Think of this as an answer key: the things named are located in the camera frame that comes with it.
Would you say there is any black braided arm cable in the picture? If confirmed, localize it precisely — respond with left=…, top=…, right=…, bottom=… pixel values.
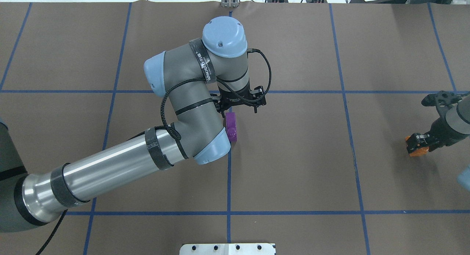
left=160, top=48, right=272, bottom=140

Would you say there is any white camera stand base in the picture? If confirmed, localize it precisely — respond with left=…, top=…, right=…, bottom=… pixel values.
left=179, top=243, right=276, bottom=255

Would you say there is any orange trapezoid block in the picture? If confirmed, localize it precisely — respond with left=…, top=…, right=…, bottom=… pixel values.
left=405, top=135, right=430, bottom=157

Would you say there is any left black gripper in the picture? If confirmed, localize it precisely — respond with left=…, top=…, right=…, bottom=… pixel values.
left=213, top=85, right=267, bottom=114

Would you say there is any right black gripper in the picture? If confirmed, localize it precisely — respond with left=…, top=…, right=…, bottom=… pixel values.
left=407, top=117, right=459, bottom=153

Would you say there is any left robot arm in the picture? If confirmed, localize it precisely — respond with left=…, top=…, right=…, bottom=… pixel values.
left=1, top=16, right=269, bottom=233

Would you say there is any purple trapezoid block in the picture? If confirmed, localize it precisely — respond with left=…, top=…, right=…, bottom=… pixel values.
left=225, top=112, right=237, bottom=142

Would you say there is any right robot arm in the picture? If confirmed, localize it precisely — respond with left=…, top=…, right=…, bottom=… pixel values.
left=405, top=91, right=470, bottom=157

